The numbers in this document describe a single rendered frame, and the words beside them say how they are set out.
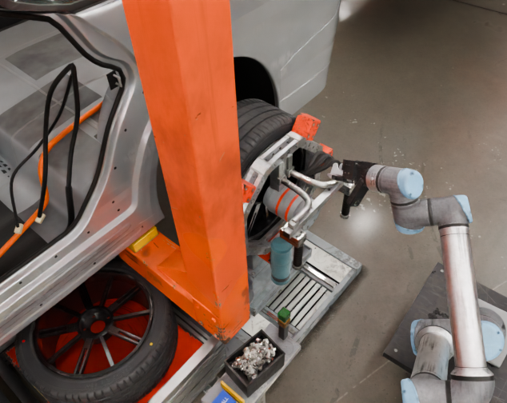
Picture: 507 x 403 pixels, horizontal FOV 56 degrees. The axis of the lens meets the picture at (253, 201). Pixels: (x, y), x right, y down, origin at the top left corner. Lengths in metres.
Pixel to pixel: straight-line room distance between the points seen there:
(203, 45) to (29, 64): 1.77
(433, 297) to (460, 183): 1.19
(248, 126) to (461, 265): 0.89
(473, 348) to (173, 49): 1.15
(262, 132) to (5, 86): 1.36
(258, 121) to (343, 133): 1.86
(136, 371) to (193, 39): 1.41
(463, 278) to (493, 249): 1.62
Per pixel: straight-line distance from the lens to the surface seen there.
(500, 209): 3.43
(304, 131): 1.92
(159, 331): 2.11
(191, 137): 1.14
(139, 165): 1.87
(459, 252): 1.59
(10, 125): 2.42
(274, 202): 1.96
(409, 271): 2.93
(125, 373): 2.07
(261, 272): 2.55
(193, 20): 1.01
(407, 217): 1.61
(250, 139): 1.80
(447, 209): 1.61
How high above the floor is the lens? 2.35
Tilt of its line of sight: 48 degrees down
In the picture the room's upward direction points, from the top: 2 degrees counter-clockwise
